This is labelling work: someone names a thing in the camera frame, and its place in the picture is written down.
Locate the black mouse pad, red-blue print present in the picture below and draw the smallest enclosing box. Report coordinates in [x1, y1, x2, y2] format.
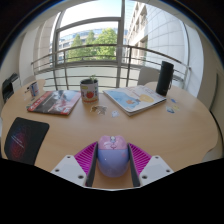
[3, 116, 51, 166]

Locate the blue and yellow picture book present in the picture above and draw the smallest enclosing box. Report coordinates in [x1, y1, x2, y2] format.
[102, 84, 168, 117]

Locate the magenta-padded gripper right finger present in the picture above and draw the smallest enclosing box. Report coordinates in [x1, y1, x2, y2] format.
[127, 142, 175, 188]

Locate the white printed mug with plant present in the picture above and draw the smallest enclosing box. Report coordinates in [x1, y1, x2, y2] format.
[79, 74, 100, 104]

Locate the pink and lilac computer mouse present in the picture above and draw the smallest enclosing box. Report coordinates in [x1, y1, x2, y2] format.
[97, 134, 130, 179]

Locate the grey cat-shaped sticker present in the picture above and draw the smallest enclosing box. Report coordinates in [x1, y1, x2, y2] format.
[90, 105, 109, 116]

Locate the grey metal balcony railing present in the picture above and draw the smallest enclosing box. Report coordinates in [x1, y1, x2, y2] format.
[30, 44, 193, 91]

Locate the red and black magazine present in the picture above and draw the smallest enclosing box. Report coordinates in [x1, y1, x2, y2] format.
[25, 89, 82, 116]

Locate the black cylindrical bottle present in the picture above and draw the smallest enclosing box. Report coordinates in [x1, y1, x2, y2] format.
[155, 60, 175, 97]

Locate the white chair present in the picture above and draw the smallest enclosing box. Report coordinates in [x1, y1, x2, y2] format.
[137, 66, 161, 86]
[21, 74, 37, 87]

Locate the grey window frame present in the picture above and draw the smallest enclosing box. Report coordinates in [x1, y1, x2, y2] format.
[52, 9, 127, 88]

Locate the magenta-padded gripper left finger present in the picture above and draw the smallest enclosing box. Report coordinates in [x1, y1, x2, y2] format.
[50, 141, 99, 188]

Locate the black printer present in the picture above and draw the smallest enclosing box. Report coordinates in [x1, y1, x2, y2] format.
[1, 72, 20, 104]

